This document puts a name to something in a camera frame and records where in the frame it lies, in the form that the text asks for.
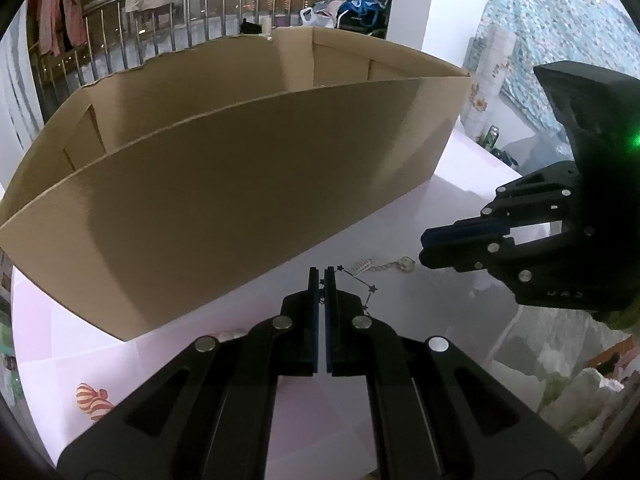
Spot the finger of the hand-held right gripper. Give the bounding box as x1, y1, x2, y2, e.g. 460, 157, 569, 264
422, 161, 581, 250
420, 220, 601, 306

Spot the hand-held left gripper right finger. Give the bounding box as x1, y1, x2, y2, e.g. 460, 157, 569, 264
325, 266, 586, 480

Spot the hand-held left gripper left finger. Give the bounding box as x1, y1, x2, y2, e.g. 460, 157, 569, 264
57, 266, 321, 480

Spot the star chain necklace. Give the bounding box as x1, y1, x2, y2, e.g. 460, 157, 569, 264
320, 262, 381, 317

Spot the gold charm keychain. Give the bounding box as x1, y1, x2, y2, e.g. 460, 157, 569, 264
350, 256, 417, 277

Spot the large cardboard box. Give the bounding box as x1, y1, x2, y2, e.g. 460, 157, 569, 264
0, 26, 472, 344

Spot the patterned paper roll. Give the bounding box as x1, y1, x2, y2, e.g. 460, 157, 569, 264
460, 25, 517, 137

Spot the green fuzzy cloth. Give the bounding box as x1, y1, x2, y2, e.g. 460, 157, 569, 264
604, 305, 640, 334

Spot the blue bag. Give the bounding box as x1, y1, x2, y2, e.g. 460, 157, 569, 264
330, 0, 392, 32

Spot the small white plastic bag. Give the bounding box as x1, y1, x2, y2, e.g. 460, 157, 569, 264
298, 5, 337, 29

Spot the metal balcony railing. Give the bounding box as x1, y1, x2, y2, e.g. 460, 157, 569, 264
29, 0, 352, 112

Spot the white curtain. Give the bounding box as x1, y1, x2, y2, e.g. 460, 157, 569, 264
0, 34, 47, 152

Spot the red hanging garment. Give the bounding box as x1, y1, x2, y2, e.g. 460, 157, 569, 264
29, 0, 89, 59

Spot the floral wall cloth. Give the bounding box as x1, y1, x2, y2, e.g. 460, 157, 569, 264
474, 0, 640, 137

